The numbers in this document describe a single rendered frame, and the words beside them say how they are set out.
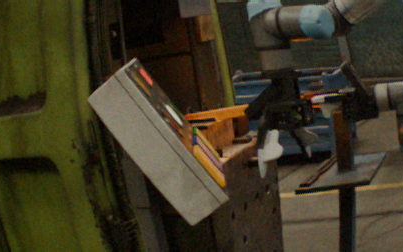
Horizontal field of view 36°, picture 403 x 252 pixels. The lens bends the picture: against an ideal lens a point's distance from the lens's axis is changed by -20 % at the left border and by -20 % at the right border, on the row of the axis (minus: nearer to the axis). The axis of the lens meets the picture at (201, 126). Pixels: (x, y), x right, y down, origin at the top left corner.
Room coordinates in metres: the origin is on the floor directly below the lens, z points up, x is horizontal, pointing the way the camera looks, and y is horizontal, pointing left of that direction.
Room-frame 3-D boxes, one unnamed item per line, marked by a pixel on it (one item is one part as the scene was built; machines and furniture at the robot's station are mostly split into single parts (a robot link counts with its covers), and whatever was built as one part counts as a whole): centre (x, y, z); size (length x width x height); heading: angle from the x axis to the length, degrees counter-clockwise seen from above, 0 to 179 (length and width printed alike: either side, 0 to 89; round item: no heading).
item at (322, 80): (6.13, -0.70, 0.36); 1.20 x 0.80 x 0.72; 60
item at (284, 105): (1.47, -0.17, 1.07); 0.09 x 0.08 x 0.12; 40
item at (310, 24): (1.42, -0.25, 1.23); 0.11 x 0.11 x 0.08; 47
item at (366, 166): (2.40, -0.49, 0.67); 0.40 x 0.30 x 0.02; 153
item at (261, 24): (1.47, -0.17, 1.23); 0.09 x 0.08 x 0.11; 47
